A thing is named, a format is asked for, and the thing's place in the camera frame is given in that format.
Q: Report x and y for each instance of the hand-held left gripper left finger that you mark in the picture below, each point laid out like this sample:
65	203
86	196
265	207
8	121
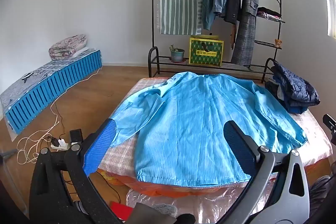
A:
101	145

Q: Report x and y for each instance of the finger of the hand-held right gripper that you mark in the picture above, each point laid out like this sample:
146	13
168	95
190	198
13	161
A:
331	125

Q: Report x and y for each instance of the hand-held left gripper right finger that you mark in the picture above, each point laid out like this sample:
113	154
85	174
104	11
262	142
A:
237	142

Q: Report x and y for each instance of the blue striped jacket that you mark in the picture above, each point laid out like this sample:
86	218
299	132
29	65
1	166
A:
189	121

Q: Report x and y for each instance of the pile of dark folded clothes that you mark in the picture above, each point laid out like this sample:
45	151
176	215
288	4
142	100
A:
273	90

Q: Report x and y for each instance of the black metal clothes rack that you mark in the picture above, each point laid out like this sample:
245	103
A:
162	58

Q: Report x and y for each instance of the folded clothes on rack shelf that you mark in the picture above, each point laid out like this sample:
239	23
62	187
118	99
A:
267	12

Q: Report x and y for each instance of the black power adapter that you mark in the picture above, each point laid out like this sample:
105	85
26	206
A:
76	136

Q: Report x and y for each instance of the white power strip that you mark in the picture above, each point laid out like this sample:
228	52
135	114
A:
59	145

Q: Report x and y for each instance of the navy puffer jacket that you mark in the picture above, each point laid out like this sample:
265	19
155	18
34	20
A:
294	87

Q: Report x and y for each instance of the clear plastic cover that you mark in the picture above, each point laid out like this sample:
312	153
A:
210	203

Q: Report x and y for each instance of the red packet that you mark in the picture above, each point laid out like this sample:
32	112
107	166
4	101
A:
120	209

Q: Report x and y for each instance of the orange bed sheet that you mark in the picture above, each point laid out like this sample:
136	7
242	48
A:
157	187

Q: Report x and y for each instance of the grey checked bed sheet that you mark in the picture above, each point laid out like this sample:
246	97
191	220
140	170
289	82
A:
31	82

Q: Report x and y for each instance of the green gift box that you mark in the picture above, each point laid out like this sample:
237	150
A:
206	53

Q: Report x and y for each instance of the small teddy bear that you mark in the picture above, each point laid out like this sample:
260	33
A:
278	43

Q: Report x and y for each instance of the folded floral quilt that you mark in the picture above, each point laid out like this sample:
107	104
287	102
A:
65	47

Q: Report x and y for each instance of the potted plant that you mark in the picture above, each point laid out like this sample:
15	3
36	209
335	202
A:
177	55

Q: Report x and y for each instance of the grey plaid coat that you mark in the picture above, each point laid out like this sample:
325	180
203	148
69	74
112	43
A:
246	24

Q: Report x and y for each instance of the blue slatted bed frame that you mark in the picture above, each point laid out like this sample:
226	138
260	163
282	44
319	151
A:
39	100

